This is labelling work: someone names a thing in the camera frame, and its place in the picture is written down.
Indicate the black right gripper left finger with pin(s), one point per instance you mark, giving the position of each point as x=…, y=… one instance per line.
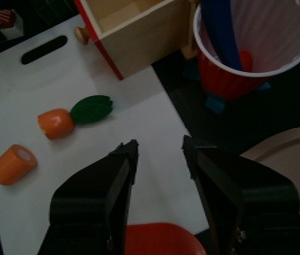
x=90, y=199

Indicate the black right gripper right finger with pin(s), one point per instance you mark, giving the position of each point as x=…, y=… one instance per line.
x=249, y=202

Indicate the wooden drawer with red front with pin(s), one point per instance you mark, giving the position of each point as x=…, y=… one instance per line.
x=141, y=31

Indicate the salmon sushi toy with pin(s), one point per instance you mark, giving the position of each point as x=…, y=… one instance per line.
x=4, y=21

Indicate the beige tray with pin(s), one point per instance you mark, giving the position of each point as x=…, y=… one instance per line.
x=292, y=172

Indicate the orange toy carrot piece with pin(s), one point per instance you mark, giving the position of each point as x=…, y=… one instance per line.
x=12, y=165

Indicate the red round toy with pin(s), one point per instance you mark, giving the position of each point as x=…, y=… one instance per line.
x=162, y=239

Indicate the white cutting board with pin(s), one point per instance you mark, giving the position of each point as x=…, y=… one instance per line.
x=90, y=116

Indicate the toy carrot top with leaves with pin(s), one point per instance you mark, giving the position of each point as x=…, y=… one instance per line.
x=74, y=114

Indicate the blue block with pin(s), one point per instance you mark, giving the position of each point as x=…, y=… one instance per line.
x=214, y=103

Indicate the red plastic cup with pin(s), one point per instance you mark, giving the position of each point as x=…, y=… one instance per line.
x=253, y=50

